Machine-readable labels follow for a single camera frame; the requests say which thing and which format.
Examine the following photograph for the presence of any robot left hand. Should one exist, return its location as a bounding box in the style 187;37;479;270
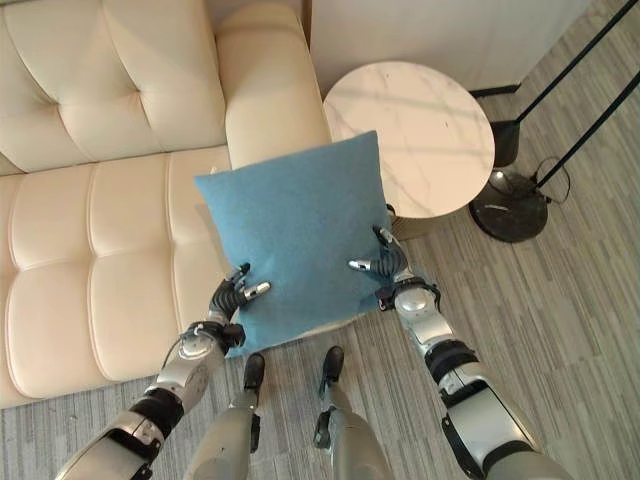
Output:
208;261;273;320

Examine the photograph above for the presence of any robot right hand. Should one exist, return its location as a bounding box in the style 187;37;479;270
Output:
347;225;414;292

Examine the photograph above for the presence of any blue square cushion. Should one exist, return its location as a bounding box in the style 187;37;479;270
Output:
193;130;393;359

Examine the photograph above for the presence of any cream tufted leather sofa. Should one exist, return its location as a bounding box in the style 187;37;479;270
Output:
0;0;332;411

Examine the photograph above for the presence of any round white marble side table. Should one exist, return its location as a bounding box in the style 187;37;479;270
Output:
322;60;496;236

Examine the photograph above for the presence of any silver robot left leg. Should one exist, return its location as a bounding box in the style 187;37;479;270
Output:
182;352;266;480

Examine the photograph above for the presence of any silver robot leg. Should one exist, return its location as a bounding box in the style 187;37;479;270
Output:
312;345;391;480
182;352;266;480

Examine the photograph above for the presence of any black floor lamp base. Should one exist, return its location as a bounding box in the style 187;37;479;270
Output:
468;169;550;244

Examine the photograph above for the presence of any silver robot right leg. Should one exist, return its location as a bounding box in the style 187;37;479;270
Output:
312;345;391;480

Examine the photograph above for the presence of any black weighted stand foot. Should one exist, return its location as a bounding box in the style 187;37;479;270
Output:
490;119;524;169

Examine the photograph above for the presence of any black lamp pole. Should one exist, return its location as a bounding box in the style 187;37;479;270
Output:
513;0;640;125
537;69;640;187

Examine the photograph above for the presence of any black lamp cable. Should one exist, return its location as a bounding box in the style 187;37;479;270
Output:
533;155;572;205

